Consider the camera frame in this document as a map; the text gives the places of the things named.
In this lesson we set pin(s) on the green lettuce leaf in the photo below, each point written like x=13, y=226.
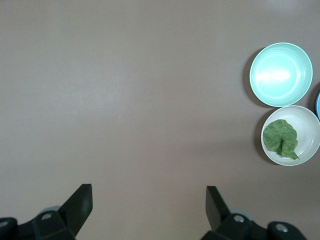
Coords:
x=278, y=136

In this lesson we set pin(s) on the blue plate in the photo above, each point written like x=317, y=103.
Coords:
x=318, y=105

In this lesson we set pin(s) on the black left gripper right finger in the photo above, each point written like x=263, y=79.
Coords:
x=216, y=208

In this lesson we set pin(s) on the mint green plate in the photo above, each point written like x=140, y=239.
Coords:
x=280, y=75

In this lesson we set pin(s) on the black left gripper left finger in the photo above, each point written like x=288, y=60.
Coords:
x=77, y=207

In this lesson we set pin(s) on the beige plate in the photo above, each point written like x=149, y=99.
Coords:
x=306, y=130

